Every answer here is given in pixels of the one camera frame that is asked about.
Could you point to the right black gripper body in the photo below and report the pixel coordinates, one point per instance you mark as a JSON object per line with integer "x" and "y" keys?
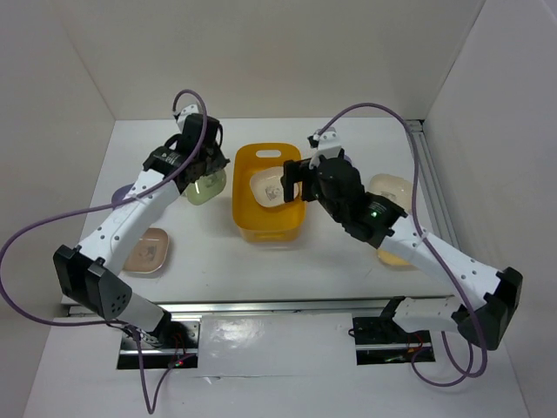
{"x": 328, "y": 204}

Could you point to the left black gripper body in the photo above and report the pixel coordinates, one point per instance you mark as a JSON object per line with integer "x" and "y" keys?
{"x": 213, "y": 160}

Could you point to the green panda plate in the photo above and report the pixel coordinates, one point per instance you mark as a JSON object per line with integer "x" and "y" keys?
{"x": 205, "y": 188}

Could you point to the white panda plate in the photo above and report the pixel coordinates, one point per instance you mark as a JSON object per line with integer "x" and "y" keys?
{"x": 267, "y": 188}

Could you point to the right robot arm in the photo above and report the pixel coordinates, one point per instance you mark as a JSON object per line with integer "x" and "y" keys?
{"x": 485, "y": 298}

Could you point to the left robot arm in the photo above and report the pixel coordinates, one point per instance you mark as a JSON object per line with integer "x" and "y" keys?
{"x": 88, "y": 273}

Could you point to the yellow plastic bin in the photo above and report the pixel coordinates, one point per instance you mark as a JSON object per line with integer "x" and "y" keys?
{"x": 255, "y": 222}

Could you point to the cream plate far right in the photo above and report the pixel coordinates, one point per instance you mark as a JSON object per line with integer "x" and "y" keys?
{"x": 396, "y": 189}

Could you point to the yellow panda plate right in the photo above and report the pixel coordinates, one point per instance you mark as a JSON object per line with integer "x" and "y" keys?
{"x": 393, "y": 262}

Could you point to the purple plate left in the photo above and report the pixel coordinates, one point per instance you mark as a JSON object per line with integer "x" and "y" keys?
{"x": 121, "y": 196}

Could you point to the pink panda plate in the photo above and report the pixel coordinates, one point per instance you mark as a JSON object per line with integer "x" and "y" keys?
{"x": 150, "y": 254}

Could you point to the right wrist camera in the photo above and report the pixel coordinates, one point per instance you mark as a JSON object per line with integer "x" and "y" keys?
{"x": 325, "y": 145}

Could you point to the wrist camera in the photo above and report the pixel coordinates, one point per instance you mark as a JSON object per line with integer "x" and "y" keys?
{"x": 325, "y": 145}
{"x": 181, "y": 116}

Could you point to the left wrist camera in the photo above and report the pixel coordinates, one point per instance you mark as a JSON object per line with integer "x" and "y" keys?
{"x": 181, "y": 116}

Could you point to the aluminium rail right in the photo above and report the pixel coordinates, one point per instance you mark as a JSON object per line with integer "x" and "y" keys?
{"x": 431, "y": 187}

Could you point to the aluminium rail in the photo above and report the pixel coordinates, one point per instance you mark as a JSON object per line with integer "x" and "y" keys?
{"x": 431, "y": 187}
{"x": 277, "y": 306}

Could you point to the aluminium rail front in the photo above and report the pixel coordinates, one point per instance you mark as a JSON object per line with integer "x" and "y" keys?
{"x": 277, "y": 306}

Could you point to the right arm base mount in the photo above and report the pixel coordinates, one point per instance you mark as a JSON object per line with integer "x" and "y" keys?
{"x": 379, "y": 341}

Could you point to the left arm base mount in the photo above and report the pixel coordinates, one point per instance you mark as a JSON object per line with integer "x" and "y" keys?
{"x": 181, "y": 349}

